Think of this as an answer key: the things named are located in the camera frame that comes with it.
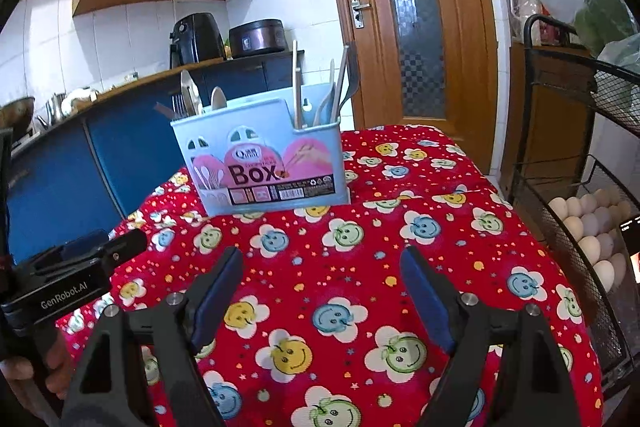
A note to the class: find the blue base cabinet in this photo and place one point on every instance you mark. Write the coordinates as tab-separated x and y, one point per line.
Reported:
91	171

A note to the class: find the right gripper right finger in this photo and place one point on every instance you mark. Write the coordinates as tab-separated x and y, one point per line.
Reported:
533	385

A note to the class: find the steel butter knife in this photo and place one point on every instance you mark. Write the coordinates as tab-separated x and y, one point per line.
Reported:
166	111

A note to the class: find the cream plastic spoon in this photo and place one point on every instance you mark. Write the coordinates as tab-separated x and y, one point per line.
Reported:
218	99

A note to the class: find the dark rice cooker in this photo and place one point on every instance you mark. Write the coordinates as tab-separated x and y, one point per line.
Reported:
258	37

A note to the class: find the wooden chopstick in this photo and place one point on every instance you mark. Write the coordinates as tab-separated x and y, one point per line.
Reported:
298	114

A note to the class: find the smartphone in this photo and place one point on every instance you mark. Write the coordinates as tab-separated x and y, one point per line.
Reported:
630	232

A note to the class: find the wooden door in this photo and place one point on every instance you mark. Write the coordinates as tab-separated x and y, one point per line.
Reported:
428	62

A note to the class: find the red smiley tablecloth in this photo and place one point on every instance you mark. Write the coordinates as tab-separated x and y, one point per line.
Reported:
321	331

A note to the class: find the door handle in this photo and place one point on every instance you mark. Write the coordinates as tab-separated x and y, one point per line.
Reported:
357	7

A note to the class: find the white egg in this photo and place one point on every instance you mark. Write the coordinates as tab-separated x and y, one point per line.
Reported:
575	227
591	248
574	207
559	207
605	273

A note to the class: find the black wire rack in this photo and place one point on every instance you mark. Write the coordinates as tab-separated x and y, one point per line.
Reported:
612	318

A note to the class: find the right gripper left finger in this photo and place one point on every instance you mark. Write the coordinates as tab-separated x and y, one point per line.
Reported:
109	386

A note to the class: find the black air fryer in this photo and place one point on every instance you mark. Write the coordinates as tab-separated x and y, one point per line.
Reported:
195	38

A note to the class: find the white plastic chopstick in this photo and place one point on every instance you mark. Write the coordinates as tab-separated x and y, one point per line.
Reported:
295	83

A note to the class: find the wok pan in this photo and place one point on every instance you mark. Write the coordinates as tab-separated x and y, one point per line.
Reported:
17	116

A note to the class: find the steel kettle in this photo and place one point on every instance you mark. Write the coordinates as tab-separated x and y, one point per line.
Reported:
54	108

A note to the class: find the bag of green vegetables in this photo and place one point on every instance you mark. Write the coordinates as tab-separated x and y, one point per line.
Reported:
610	33

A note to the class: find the light blue utensil box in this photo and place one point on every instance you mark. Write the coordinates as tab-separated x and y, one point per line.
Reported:
249	157

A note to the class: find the steel table knife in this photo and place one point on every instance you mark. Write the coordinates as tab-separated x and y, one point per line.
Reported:
190	94

